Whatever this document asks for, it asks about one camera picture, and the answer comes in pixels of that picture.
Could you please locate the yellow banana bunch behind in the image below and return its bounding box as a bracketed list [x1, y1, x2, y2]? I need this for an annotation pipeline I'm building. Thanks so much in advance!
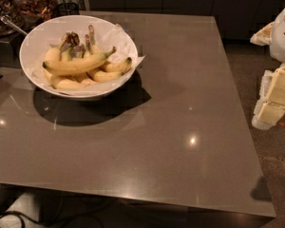
[44, 25, 101, 62]

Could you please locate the white ceramic bowl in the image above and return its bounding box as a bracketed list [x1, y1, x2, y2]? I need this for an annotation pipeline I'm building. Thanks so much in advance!
[19, 14, 140, 100]

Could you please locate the black wire basket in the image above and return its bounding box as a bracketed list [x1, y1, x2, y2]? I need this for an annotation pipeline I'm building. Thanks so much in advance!
[57, 2, 79, 16]

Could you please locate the right small yellow banana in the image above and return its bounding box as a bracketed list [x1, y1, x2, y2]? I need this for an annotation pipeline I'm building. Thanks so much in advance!
[101, 57, 132, 73]

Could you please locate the bottom left yellow banana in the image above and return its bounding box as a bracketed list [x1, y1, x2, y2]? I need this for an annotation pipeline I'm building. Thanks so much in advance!
[44, 69, 84, 90]

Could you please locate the black cable on floor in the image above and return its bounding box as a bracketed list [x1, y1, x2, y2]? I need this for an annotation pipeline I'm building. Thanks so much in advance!
[0, 210, 46, 228]

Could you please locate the metal spoon handle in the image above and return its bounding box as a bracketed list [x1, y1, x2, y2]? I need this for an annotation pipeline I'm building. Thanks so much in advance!
[0, 15, 28, 36]

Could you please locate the white paper bowl liner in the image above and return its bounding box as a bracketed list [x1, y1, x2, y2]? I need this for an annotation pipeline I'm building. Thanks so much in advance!
[28, 22, 146, 97]

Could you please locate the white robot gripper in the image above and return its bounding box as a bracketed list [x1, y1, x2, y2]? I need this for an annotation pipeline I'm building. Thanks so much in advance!
[250, 8, 285, 130]

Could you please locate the middle yellow banana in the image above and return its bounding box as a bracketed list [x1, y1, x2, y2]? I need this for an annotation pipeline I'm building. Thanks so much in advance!
[87, 68, 123, 83]

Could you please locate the long yellow banana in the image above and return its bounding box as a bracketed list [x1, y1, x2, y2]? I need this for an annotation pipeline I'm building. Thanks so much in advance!
[43, 47, 116, 76]

